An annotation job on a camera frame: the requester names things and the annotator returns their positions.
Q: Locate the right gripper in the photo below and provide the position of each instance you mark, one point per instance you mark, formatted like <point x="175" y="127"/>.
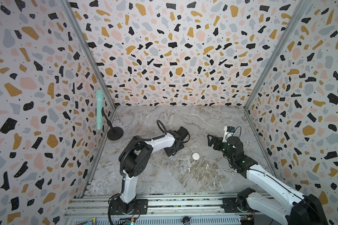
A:
<point x="216" y="141"/>

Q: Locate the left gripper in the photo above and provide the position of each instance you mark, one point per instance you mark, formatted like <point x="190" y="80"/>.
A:
<point x="171" y="152"/>

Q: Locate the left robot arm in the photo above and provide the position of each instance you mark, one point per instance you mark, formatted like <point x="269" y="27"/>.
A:
<point x="133" y="161"/>

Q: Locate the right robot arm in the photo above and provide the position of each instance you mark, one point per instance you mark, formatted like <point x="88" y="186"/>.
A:
<point x="287" y="206"/>

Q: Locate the white earbud charging case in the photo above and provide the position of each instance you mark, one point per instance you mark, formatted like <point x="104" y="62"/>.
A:
<point x="195" y="156"/>

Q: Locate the black microphone stand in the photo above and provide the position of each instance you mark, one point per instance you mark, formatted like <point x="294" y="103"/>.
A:
<point x="114" y="133"/>

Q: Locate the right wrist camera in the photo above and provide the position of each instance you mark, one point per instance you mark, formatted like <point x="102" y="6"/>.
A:
<point x="228" y="132"/>

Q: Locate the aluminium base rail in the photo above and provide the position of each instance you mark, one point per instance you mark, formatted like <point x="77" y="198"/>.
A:
<point x="171" y="209"/>

